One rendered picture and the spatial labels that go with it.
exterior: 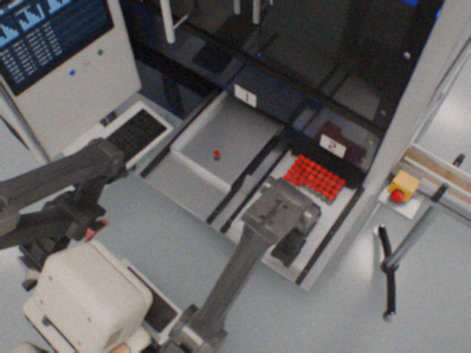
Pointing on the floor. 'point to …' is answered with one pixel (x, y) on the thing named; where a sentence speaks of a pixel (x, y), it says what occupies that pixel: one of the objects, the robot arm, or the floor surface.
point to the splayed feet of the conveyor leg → (388, 274)
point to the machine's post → (410, 109)
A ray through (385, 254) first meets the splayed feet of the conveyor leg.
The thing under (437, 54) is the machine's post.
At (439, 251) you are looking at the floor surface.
